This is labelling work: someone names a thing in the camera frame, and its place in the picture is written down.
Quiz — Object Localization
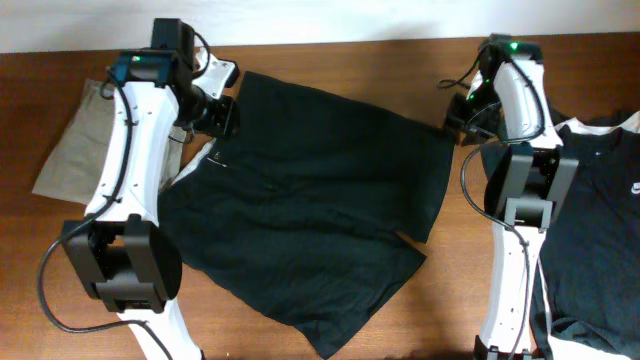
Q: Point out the black t-shirt with white logo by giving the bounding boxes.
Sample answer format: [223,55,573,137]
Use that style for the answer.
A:
[479,109,640,359]

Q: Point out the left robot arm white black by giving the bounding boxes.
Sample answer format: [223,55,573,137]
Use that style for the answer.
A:
[53,18,239,359]

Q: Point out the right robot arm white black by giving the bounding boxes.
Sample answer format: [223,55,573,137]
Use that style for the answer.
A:
[438,34,579,359]

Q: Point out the folded beige khaki shorts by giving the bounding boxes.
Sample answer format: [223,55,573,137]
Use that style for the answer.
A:
[31,77,189,205]

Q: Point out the black shorts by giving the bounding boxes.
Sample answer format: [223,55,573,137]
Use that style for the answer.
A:
[158,72,454,358]

